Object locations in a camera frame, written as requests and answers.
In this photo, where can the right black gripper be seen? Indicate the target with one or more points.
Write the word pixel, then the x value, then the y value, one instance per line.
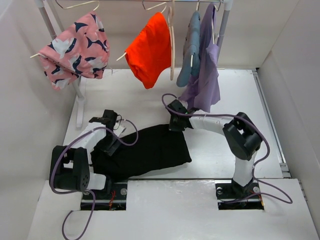
pixel 173 127

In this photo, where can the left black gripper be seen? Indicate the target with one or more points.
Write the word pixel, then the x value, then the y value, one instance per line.
pixel 109 148

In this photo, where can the black trousers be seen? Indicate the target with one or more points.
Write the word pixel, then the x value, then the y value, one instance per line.
pixel 157 148

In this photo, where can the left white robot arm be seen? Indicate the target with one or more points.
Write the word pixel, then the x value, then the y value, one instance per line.
pixel 70 164

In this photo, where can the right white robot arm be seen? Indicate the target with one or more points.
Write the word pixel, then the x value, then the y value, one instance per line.
pixel 242 138

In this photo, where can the wooden hanger under blue shorts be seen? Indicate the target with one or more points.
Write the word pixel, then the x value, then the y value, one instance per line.
pixel 194 36

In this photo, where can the wooden hanger under lilac shirt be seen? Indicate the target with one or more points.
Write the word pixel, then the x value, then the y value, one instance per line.
pixel 215 33

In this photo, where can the wooden hanger under orange shorts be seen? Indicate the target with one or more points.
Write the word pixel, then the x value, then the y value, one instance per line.
pixel 121 57

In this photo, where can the wooden hanger under pink shorts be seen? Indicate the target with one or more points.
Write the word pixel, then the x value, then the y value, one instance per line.
pixel 75 4

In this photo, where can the lilac purple shirt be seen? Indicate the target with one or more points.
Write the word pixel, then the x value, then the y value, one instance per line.
pixel 203 91

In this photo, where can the blue-grey shorts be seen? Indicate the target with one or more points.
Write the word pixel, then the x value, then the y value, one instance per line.
pixel 186 70

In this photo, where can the orange shorts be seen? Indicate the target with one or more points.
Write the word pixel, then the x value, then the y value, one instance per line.
pixel 150 52

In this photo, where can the pink bird-print shorts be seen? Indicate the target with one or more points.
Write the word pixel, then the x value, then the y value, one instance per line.
pixel 82 50

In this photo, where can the grey metal clothes rack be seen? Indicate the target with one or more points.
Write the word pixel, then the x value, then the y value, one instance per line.
pixel 80 87

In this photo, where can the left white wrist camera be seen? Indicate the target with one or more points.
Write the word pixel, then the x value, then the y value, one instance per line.
pixel 120 129

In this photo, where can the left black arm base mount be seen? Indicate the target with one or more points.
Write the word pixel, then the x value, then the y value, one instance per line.
pixel 113 197

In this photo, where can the aluminium rail front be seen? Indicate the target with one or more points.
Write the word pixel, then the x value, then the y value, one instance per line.
pixel 176 178

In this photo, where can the aluminium rail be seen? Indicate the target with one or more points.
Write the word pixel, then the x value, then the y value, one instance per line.
pixel 176 178
pixel 274 142

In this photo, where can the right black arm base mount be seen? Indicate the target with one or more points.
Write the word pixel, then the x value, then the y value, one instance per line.
pixel 232 196

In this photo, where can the aluminium rail right side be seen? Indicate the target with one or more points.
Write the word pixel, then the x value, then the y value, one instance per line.
pixel 274 142

